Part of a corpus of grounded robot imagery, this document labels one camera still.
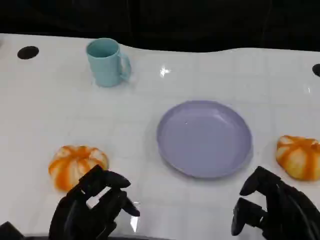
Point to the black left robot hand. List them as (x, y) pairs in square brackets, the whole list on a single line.
[(82, 207)]

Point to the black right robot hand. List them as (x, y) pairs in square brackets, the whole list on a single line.
[(282, 212)]

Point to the lilac plate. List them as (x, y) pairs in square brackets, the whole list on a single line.
[(202, 140)]

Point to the pale green mug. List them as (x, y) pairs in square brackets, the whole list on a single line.
[(105, 70)]

